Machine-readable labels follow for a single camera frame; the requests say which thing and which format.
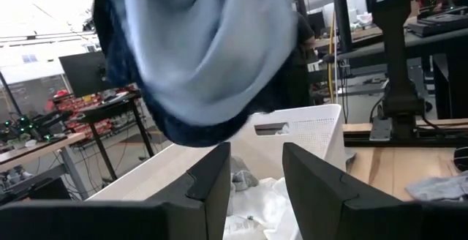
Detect navy dotted garment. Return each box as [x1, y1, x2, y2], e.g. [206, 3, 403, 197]
[89, 0, 299, 149]

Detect wooden workbench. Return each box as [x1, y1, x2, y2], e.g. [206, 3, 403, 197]
[0, 132, 89, 201]

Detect black desk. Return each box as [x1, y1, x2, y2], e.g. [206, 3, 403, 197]
[404, 4, 468, 121]

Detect red parts bins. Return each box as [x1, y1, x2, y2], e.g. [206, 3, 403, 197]
[45, 89, 115, 138]

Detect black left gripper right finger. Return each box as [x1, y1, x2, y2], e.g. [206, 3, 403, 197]
[282, 142, 468, 240]

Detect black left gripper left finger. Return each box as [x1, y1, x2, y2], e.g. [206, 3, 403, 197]
[0, 141, 233, 240]

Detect white garment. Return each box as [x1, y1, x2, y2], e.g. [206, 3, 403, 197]
[222, 176, 304, 240]

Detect black robot with green lights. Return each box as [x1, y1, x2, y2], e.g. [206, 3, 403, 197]
[0, 109, 73, 143]

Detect black vertical pole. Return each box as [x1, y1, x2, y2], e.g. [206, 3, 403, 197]
[330, 0, 354, 105]

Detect grey garment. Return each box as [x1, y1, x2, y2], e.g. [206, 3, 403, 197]
[404, 170, 468, 203]

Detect black metal table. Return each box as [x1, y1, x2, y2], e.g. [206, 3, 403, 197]
[53, 89, 156, 182]

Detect white perforated plastic basket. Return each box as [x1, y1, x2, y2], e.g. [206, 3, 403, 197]
[86, 103, 347, 240]

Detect black monitor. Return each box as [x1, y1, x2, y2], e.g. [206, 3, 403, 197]
[58, 50, 113, 98]

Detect small grey cloth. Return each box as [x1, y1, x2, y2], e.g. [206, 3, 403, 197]
[229, 155, 260, 192]

